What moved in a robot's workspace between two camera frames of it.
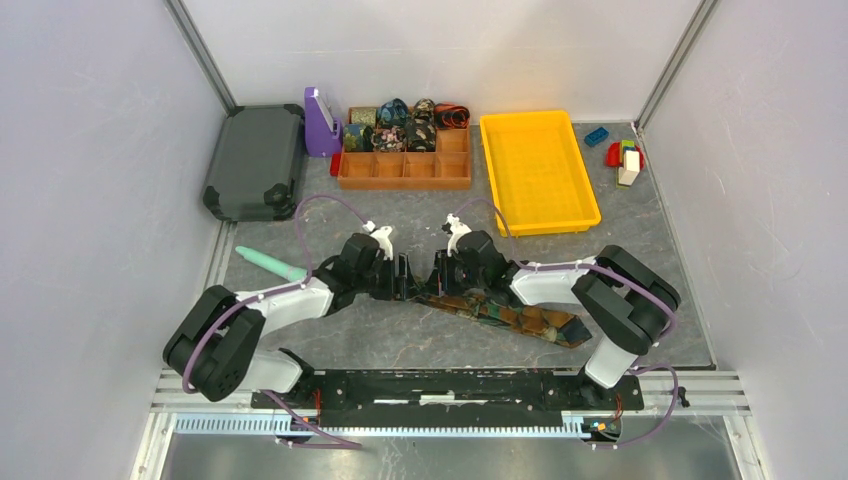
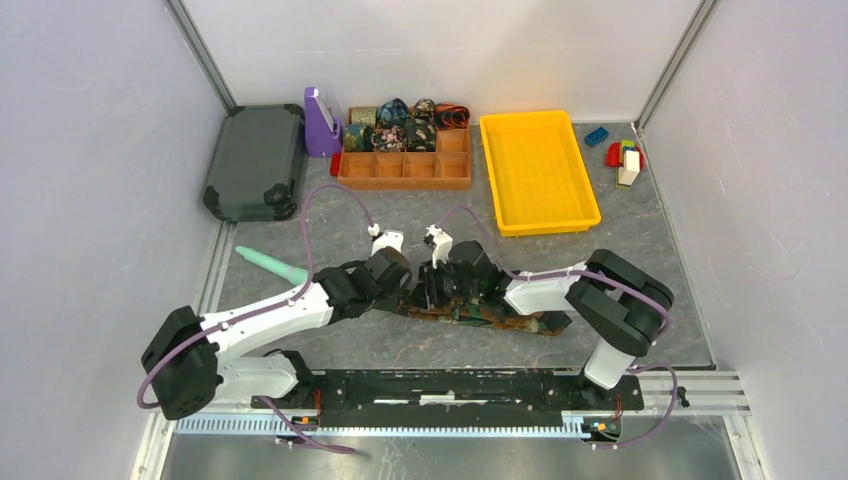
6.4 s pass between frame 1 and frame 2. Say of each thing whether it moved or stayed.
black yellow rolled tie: stayed
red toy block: stayed
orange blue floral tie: moved
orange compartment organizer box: stayed
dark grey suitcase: stayed
